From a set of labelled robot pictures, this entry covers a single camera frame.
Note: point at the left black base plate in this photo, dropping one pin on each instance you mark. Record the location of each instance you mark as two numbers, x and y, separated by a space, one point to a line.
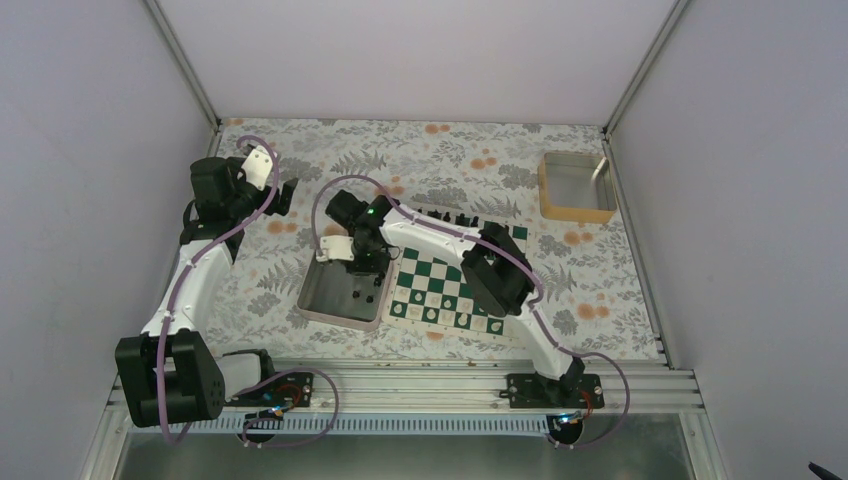
292 390

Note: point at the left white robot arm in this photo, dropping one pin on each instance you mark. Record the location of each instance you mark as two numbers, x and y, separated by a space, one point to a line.
168 369

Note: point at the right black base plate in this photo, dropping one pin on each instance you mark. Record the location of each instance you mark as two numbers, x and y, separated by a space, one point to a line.
532 391

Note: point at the green white chessboard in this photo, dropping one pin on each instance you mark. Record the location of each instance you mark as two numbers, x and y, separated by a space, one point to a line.
428 275

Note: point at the yellow metal tray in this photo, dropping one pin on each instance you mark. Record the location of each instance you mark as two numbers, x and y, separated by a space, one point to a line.
576 187

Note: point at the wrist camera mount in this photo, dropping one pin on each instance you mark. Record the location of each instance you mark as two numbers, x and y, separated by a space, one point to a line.
335 248
257 167

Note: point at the pink metal tray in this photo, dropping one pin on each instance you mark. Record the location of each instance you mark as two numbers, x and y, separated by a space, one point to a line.
326 296

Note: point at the floral tablecloth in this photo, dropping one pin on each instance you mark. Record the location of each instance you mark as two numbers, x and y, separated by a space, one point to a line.
593 297

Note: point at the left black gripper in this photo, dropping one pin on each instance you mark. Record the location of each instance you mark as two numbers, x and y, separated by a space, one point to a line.
281 207

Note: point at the left aluminium corner post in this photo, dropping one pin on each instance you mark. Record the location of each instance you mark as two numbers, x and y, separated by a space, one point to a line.
173 45

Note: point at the aluminium corner post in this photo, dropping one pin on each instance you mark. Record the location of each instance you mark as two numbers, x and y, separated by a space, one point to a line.
656 47
173 45

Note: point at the aluminium rail frame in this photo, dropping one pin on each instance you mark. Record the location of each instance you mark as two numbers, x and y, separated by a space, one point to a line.
370 419

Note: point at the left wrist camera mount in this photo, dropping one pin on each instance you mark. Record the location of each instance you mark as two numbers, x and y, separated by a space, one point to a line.
257 167

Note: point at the right aluminium corner post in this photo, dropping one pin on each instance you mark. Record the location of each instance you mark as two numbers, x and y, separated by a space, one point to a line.
656 47

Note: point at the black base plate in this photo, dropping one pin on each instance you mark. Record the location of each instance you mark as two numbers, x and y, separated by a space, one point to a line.
292 390
532 391

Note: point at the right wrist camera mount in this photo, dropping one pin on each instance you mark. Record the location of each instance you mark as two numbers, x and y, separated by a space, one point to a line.
335 248

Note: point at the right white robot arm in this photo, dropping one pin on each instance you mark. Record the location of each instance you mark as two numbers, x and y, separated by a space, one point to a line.
497 272

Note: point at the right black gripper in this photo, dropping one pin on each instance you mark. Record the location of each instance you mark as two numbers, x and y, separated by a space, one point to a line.
372 268

